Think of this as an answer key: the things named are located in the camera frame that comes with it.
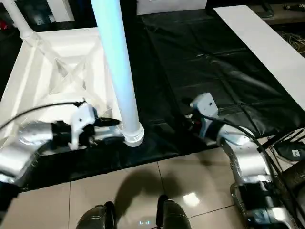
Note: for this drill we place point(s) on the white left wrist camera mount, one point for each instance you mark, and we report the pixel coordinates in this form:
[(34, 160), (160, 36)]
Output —
[(82, 117)]

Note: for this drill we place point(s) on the glossy black box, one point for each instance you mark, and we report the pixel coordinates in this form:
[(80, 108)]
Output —
[(131, 9)]

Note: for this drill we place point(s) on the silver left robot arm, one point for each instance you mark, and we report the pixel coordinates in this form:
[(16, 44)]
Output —
[(23, 148)]

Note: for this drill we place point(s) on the white panel with round mount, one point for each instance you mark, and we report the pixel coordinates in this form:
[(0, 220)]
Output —
[(171, 7)]

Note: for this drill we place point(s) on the white cabinet with glass doors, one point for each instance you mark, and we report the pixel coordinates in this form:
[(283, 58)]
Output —
[(60, 9)]

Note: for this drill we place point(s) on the black table mat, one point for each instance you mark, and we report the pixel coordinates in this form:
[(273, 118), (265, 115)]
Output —
[(202, 59)]

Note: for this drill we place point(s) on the white flat board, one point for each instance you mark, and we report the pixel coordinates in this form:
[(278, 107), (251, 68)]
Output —
[(257, 40)]

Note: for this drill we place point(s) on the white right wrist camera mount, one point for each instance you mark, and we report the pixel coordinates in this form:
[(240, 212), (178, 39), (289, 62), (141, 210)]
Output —
[(205, 105)]

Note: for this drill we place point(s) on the white plastic table top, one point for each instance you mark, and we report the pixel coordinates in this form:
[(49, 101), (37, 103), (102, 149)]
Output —
[(35, 71)]

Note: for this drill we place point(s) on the dark left robot foot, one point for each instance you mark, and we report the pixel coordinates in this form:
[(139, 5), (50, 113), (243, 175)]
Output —
[(96, 215)]

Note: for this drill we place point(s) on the dark right robot foot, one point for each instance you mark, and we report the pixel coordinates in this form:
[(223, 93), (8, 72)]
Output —
[(172, 213)]

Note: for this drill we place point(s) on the dark robot foot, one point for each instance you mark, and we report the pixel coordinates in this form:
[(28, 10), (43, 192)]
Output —
[(172, 213), (96, 215)]

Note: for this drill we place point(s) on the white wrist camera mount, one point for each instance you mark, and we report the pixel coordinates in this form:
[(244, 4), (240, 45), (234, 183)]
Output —
[(82, 117), (205, 105)]

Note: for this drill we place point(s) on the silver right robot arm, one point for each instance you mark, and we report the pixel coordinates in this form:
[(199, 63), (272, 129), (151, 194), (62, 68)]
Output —
[(247, 157)]

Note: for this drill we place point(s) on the white plastic table leg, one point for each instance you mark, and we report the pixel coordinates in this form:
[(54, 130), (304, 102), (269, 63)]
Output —
[(19, 21), (114, 59)]

